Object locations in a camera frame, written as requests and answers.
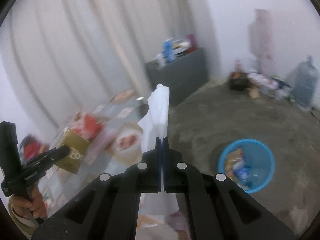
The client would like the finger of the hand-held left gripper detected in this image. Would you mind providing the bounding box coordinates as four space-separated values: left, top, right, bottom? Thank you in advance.
34 145 71 171

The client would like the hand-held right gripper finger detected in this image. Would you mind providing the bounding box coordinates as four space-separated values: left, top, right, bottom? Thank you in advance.
162 137 300 240
31 137 162 240

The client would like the gold box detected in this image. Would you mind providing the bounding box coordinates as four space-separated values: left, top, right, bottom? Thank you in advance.
54 127 90 174

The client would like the white paper tissue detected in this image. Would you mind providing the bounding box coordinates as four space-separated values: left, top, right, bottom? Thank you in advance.
137 83 180 216

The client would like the blue plastic bin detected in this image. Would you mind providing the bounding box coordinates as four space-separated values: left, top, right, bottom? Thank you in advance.
217 139 275 193

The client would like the person's left hand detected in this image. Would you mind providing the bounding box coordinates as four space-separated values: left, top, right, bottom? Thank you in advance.
11 186 48 219

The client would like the red gold-edged packet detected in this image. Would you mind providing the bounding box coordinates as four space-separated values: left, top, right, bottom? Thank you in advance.
74 114 104 140

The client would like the yellow snack packet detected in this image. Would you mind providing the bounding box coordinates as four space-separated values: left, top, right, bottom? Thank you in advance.
225 149 244 172

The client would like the grey cabinet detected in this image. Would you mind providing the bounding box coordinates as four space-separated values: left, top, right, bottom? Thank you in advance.
145 47 209 107

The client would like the white curtain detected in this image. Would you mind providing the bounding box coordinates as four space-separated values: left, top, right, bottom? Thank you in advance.
0 0 215 140

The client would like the black bag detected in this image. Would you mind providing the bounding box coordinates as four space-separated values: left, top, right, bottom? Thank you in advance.
230 71 252 92

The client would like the blue bottle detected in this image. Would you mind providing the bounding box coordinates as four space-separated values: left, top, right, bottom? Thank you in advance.
164 39 175 63

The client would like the purple box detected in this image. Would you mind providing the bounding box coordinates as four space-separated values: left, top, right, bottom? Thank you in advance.
186 34 197 52

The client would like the pile of white plastic bags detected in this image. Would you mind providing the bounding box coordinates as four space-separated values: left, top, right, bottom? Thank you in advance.
250 72 292 100

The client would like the pink board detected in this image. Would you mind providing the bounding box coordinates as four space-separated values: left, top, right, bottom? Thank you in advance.
249 9 273 74

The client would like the large water jug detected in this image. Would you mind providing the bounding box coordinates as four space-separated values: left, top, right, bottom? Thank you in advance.
290 56 319 110

